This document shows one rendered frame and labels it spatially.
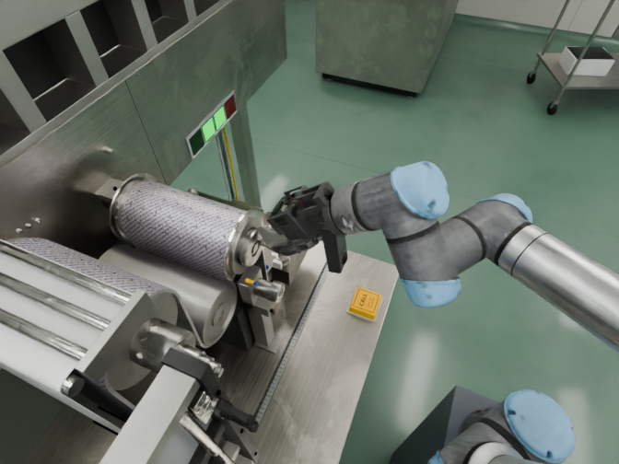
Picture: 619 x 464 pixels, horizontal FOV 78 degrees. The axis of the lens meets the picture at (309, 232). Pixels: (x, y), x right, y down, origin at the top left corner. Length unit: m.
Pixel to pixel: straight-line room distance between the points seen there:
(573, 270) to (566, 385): 1.73
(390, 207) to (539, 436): 0.49
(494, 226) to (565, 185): 2.59
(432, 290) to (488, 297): 1.79
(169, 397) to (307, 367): 0.60
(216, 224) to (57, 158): 0.30
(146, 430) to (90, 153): 0.57
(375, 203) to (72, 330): 0.39
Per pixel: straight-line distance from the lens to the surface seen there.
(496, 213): 0.61
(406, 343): 2.05
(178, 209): 0.76
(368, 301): 1.06
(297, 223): 0.60
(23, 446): 1.10
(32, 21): 0.78
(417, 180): 0.49
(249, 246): 0.71
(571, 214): 2.98
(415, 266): 0.52
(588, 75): 3.95
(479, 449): 0.75
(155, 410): 0.44
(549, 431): 0.83
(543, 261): 0.57
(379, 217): 0.52
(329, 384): 0.99
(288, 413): 0.97
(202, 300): 0.72
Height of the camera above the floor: 1.84
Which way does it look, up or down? 51 degrees down
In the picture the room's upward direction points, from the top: straight up
